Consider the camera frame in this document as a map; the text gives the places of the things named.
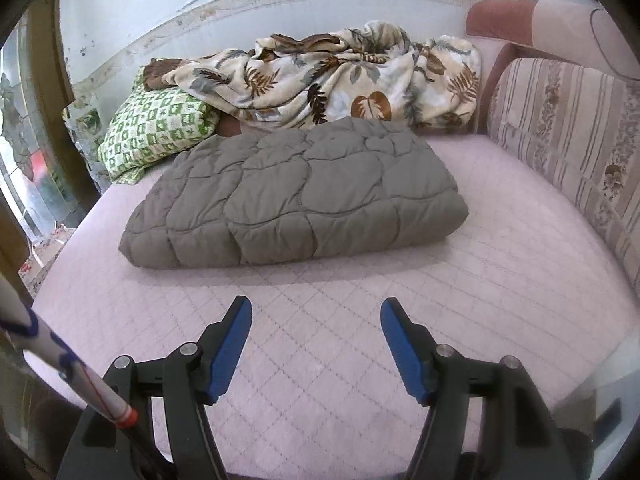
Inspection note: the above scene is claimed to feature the grey quilted puffer jacket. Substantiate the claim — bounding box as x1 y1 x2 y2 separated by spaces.
118 116 470 268

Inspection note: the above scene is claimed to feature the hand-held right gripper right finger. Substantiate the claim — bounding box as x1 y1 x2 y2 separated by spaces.
380 298 583 480

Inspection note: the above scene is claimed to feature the green patterned pillow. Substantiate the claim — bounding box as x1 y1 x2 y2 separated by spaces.
97 67 222 186

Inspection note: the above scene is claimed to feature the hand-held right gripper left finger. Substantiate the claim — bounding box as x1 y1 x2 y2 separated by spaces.
57 296 253 480

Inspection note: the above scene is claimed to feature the pink and brown sofa armrest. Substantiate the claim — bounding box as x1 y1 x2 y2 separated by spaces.
465 0 640 136

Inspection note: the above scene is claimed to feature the leaf print fleece blanket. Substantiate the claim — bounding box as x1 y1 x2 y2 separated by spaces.
142 20 483 132

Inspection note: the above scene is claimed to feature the striped floral back cushion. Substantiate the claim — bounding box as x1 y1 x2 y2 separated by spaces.
487 57 640 286

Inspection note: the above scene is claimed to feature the floral cloth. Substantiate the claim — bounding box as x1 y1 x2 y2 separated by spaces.
19 225 77 297

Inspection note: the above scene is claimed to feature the green printed plastic bag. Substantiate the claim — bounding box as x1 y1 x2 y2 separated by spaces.
62 102 109 196

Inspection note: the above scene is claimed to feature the pink quilted bed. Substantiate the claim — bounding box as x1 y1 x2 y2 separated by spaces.
30 132 640 480

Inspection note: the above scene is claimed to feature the stained glass door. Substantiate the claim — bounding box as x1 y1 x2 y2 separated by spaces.
0 25 77 241

